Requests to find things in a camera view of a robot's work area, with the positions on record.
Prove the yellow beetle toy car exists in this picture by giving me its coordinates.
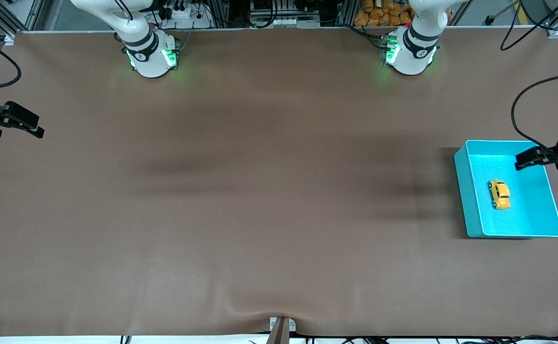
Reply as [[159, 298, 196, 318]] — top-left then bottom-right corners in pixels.
[[487, 179, 512, 211]]

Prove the turquoise plastic bin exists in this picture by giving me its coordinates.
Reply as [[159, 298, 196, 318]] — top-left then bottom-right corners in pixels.
[[453, 140, 558, 239]]

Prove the white power strip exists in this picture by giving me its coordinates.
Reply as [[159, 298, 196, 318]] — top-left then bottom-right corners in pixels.
[[162, 0, 214, 30]]

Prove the brown table mat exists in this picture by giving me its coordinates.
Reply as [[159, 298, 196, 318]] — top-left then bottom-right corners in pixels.
[[0, 26, 558, 337]]

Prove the white connector strip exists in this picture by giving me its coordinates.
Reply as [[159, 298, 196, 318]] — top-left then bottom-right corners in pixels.
[[249, 16, 321, 30]]

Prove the metal table clamp bracket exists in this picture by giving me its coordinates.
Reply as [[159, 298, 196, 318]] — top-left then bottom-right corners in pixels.
[[268, 316, 297, 344]]

